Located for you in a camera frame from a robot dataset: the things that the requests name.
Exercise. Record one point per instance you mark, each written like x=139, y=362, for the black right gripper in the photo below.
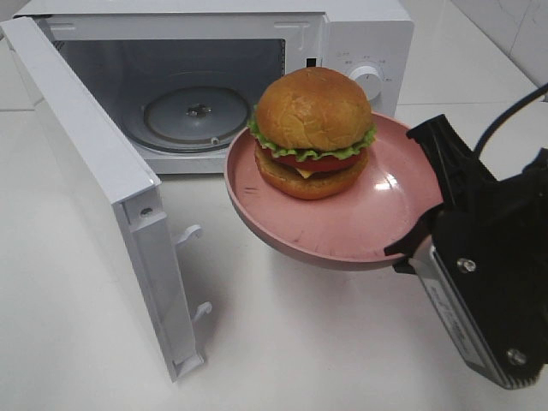
x=492, y=233

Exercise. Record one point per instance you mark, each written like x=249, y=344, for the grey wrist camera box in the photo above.
x=465, y=331

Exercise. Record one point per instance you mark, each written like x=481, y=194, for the burger with lettuce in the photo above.
x=313, y=129

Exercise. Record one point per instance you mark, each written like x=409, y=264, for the white microwave door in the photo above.
x=117, y=192

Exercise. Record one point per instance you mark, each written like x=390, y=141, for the pink round plate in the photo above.
x=348, y=231

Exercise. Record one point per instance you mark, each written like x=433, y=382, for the white upper microwave knob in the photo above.
x=369, y=77

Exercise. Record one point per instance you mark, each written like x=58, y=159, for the white microwave oven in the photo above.
x=117, y=56

